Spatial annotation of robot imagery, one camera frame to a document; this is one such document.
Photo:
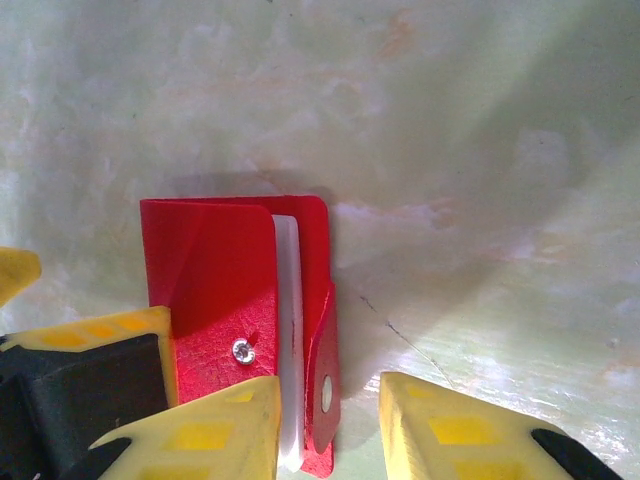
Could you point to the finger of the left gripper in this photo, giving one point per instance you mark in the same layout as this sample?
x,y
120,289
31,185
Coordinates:
x,y
90,390
17,272

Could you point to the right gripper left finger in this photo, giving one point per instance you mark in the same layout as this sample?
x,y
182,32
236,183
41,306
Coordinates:
x,y
215,435

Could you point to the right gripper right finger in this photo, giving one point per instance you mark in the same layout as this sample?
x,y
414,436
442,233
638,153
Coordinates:
x,y
460,440

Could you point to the red card holder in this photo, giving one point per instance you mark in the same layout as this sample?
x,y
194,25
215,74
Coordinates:
x,y
215,260

